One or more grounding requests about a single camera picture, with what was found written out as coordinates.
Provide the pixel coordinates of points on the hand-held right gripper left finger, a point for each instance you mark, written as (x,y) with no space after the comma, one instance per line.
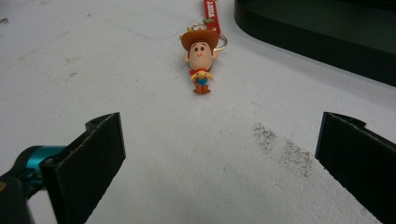
(84,161)

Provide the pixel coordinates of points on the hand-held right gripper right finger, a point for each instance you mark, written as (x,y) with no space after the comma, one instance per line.
(358,161)

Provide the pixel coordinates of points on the black hanger stand oval tray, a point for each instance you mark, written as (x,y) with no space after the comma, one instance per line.
(311,37)

